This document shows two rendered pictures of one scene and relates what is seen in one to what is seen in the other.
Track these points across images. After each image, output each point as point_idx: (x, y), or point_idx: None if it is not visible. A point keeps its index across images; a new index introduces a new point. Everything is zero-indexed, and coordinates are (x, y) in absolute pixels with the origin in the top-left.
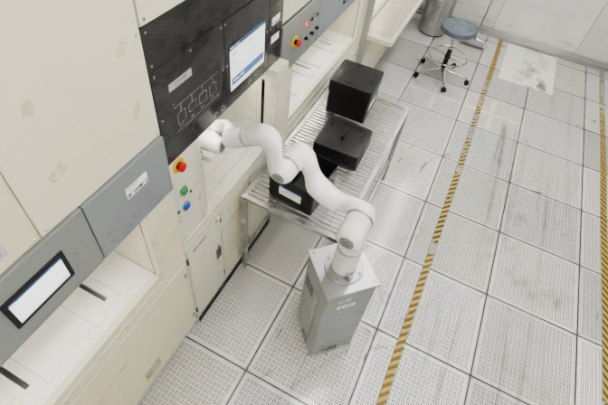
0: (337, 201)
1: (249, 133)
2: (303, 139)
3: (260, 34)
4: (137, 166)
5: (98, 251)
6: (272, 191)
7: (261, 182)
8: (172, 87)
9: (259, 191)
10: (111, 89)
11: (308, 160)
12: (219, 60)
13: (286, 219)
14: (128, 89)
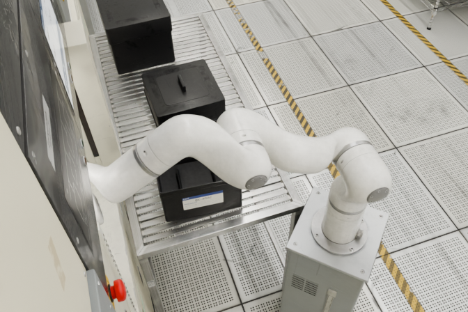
0: (331, 151)
1: (161, 150)
2: (132, 126)
3: None
4: None
5: None
6: (173, 214)
7: (143, 216)
8: (51, 155)
9: (152, 229)
10: (17, 265)
11: (260, 127)
12: (47, 56)
13: (219, 234)
14: (28, 228)
